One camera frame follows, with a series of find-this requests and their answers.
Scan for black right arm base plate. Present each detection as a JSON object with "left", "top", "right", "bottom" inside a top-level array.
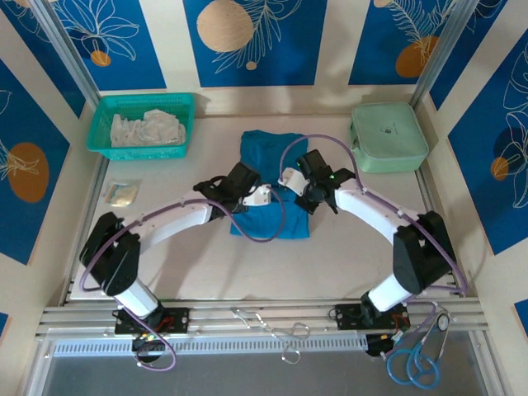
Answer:
[{"left": 334, "top": 303, "right": 410, "bottom": 332}]

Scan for aluminium frame rail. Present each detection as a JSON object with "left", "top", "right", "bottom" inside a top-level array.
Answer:
[{"left": 35, "top": 297, "right": 490, "bottom": 339}]

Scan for blue stethoscope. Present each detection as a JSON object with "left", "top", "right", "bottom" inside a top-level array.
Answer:
[{"left": 385, "top": 304, "right": 453, "bottom": 391}]

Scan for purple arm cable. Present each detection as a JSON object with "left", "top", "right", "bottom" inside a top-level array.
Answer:
[
  {"left": 79, "top": 187, "right": 286, "bottom": 372},
  {"left": 278, "top": 134, "right": 469, "bottom": 360}
]

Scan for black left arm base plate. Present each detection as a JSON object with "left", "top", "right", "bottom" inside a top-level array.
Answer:
[{"left": 114, "top": 307, "right": 191, "bottom": 336}]

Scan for clear plastic packet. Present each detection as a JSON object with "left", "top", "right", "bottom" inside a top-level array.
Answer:
[{"left": 101, "top": 177, "right": 144, "bottom": 210}]

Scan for aluminium side rail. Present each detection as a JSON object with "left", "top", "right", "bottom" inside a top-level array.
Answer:
[
  {"left": 61, "top": 158, "right": 111, "bottom": 306},
  {"left": 415, "top": 168, "right": 467, "bottom": 298}
]

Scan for blue t-shirt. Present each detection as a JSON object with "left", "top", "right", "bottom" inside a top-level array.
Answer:
[{"left": 229, "top": 130, "right": 311, "bottom": 241}]

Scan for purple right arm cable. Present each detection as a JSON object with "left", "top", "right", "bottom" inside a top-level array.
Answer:
[{"left": 278, "top": 134, "right": 469, "bottom": 360}]

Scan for teal plastic basket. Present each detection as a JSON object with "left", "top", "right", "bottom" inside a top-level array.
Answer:
[{"left": 85, "top": 92, "right": 196, "bottom": 161}]

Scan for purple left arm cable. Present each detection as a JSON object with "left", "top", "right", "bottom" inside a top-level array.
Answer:
[{"left": 79, "top": 187, "right": 286, "bottom": 372}]

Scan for aluminium frame post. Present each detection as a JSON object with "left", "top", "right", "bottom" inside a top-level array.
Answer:
[
  {"left": 410, "top": 0, "right": 483, "bottom": 106},
  {"left": 31, "top": 0, "right": 102, "bottom": 106}
]

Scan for white t-shirt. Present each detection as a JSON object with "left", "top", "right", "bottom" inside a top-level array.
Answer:
[{"left": 110, "top": 107, "right": 187, "bottom": 148}]

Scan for metal forceps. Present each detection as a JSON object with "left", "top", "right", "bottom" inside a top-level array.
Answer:
[
  {"left": 229, "top": 307, "right": 310, "bottom": 342},
  {"left": 254, "top": 313, "right": 301, "bottom": 366}
]

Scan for white slotted cable duct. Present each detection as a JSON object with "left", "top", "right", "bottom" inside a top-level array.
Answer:
[{"left": 52, "top": 333, "right": 369, "bottom": 356}]

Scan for mint green lidded box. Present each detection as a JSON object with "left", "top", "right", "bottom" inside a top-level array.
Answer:
[{"left": 349, "top": 101, "right": 430, "bottom": 173}]

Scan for grey metal panel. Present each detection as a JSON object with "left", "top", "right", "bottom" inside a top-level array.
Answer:
[{"left": 39, "top": 352, "right": 496, "bottom": 396}]

